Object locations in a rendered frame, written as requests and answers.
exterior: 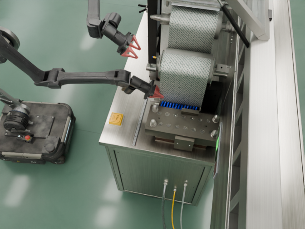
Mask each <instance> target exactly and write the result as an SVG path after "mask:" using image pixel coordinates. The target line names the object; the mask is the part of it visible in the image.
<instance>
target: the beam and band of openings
mask: <svg viewBox="0 0 305 229"><path fill-rule="evenodd" d="M268 18H269V20H270V39H269V40H259V39H258V38H257V37H256V36H255V34H254V33H253V32H252V31H251V30H250V29H249V27H248V26H247V25H246V24H245V23H244V22H243V20H242V19H241V18H240V17H239V28H240V29H241V31H242V33H243V34H244V36H245V37H246V39H247V40H248V42H249V47H248V48H247V47H246V46H245V44H244V43H243V41H242V40H241V38H240V37H239V36H238V47H237V62H236V84H235V99H234V115H233V130H232V145H231V167H230V183H229V198H228V213H227V229H283V217H282V196H281V175H280V144H279V123H278V102H277V81H276V60H275V29H274V8H273V0H269V9H268Z"/></svg>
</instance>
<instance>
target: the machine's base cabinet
mask: <svg viewBox="0 0 305 229"><path fill-rule="evenodd" d="M105 149H106V152H107V155H108V159H109V162H110V165H111V168H112V172H113V175H114V179H115V182H116V185H117V188H118V190H119V191H124V192H129V193H133V194H139V195H144V196H148V197H153V198H157V199H162V194H163V188H164V185H163V183H167V187H166V193H165V200H168V201H173V195H174V191H173V190H174V189H176V190H177V191H176V192H175V198H174V202H177V203H182V198H183V192H184V184H187V187H186V191H185V197H184V204H188V205H192V206H198V203H199V201H200V199H201V197H202V194H203V192H204V190H205V188H206V186H207V183H208V181H209V179H210V177H211V175H212V173H213V170H214V166H209V165H204V164H198V163H193V162H188V161H183V160H178V159H171V158H166V157H162V156H156V155H151V154H145V153H140V152H135V151H130V150H125V149H118V148H113V147H108V146H105Z"/></svg>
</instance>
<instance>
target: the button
mask: <svg viewBox="0 0 305 229"><path fill-rule="evenodd" d="M122 120H123V114H120V113H114V112H112V113H111V116H110V119H109V124H114V125H121V122H122Z"/></svg>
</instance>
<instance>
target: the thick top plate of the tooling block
mask: <svg viewBox="0 0 305 229"><path fill-rule="evenodd" d="M152 106H153V105H151V106H150V110H149V113H148V118H147V121H146V125H145V134H147V135H152V136H157V137H162V138H167V139H175V136H176V135H177V136H182V137H188V138H193V139H195V140H194V143H195V144H202V145H207V146H212V147H216V141H217V138H212V137H211V133H212V131H213V130H215V129H216V130H217V131H218V128H219V123H220V121H219V122H218V123H214V122H213V121H212V118H213V117H214V116H215V115H211V114H204V113H199V116H196V115H191V114H183V113H181V111H182V110H180V109H174V108H169V107H163V106H159V107H158V112H152ZM219 118H220V116H219ZM152 119H155V120H156V123H157V126H156V127H151V126H150V122H151V120H152Z"/></svg>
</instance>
